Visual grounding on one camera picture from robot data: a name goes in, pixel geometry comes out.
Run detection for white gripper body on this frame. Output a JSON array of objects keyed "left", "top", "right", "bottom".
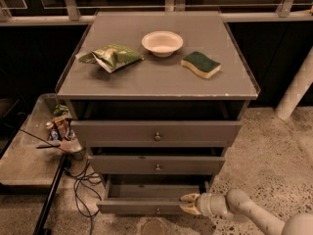
[{"left": 196, "top": 193, "right": 213, "bottom": 217}]

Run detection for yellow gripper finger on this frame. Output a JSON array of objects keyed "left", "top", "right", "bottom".
[
  {"left": 180, "top": 203, "right": 201, "bottom": 215},
  {"left": 180, "top": 193, "right": 200, "bottom": 203}
]

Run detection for grey bottom drawer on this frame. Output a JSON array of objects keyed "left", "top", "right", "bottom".
[{"left": 97, "top": 174, "right": 211, "bottom": 215}]

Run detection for grey drawer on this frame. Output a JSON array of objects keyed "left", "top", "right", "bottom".
[
  {"left": 89, "top": 156, "right": 225, "bottom": 175},
  {"left": 97, "top": 174, "right": 211, "bottom": 215},
  {"left": 71, "top": 120, "right": 241, "bottom": 147}
]

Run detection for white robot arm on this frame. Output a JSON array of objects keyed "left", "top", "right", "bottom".
[{"left": 180, "top": 47, "right": 313, "bottom": 235}]

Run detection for grey middle drawer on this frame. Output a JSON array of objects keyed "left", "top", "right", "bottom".
[{"left": 89, "top": 156, "right": 225, "bottom": 175}]

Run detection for grey drawer cabinet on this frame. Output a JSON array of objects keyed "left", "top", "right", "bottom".
[{"left": 54, "top": 10, "right": 261, "bottom": 194}]

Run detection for grey top drawer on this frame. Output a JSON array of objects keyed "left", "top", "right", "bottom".
[{"left": 71, "top": 120, "right": 241, "bottom": 147}]

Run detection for green yellow sponge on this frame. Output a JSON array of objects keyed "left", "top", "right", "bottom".
[{"left": 181, "top": 51, "right": 221, "bottom": 79}]

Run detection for soda can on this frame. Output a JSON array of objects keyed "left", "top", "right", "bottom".
[{"left": 46, "top": 121, "right": 60, "bottom": 140}]

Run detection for snack packages in bin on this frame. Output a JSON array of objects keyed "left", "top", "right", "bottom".
[{"left": 53, "top": 105, "right": 75, "bottom": 141}]

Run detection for black pole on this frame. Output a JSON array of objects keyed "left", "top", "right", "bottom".
[{"left": 32, "top": 154, "right": 68, "bottom": 235}]

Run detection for white bowl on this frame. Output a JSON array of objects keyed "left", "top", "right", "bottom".
[{"left": 142, "top": 31, "right": 184, "bottom": 58}]

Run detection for green chip bag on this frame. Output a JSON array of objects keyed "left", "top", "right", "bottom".
[{"left": 75, "top": 44, "right": 144, "bottom": 73}]

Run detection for clear plastic bin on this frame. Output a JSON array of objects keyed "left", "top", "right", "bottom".
[{"left": 0, "top": 93, "right": 83, "bottom": 186}]

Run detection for metal window railing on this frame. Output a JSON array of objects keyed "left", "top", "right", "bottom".
[{"left": 0, "top": 0, "right": 313, "bottom": 24}]

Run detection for blue cable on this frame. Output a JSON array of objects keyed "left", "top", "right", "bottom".
[{"left": 64, "top": 159, "right": 104, "bottom": 235}]

